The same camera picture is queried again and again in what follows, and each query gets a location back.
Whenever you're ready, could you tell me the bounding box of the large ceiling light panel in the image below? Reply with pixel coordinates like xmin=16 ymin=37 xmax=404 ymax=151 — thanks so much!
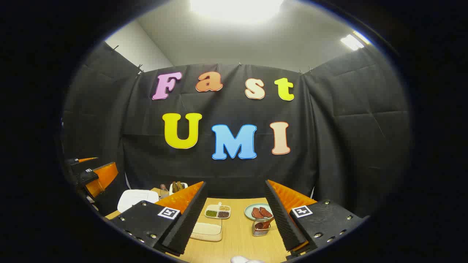
xmin=189 ymin=0 xmax=285 ymax=23

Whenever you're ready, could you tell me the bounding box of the pale green plate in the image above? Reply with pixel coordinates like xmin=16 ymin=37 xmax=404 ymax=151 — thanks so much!
xmin=244 ymin=203 xmax=274 ymax=221

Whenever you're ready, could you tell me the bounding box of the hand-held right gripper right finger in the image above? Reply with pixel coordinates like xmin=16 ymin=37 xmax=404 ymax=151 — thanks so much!
xmin=264 ymin=179 xmax=366 ymax=260

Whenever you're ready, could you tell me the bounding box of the white divided bean dish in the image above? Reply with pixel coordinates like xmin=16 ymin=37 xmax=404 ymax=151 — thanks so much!
xmin=205 ymin=202 xmax=231 ymax=220

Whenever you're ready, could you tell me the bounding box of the clear glass tray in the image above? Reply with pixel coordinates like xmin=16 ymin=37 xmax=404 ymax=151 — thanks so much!
xmin=190 ymin=215 xmax=223 ymax=242

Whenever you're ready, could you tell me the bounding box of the white toaster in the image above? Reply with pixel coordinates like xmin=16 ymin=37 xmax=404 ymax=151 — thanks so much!
xmin=169 ymin=182 xmax=189 ymax=195

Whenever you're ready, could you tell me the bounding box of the brown wooden spoon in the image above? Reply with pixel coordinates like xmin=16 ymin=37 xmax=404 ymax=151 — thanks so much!
xmin=255 ymin=216 xmax=275 ymax=230

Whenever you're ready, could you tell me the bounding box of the black backdrop cloth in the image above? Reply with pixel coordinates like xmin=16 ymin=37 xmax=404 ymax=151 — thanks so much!
xmin=60 ymin=42 xmax=414 ymax=220

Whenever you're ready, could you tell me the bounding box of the small ceiling light panel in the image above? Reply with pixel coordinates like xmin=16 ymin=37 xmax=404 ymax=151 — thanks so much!
xmin=340 ymin=31 xmax=371 ymax=51

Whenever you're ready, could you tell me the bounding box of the white rice heap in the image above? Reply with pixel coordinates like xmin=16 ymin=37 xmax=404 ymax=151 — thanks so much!
xmin=193 ymin=221 xmax=221 ymax=236

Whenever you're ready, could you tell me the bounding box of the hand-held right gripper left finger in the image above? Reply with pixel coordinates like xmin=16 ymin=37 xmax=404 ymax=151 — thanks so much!
xmin=110 ymin=181 xmax=208 ymax=256

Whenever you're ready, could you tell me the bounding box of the white rice cooker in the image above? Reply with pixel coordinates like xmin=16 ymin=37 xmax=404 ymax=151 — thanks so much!
xmin=117 ymin=189 xmax=159 ymax=213

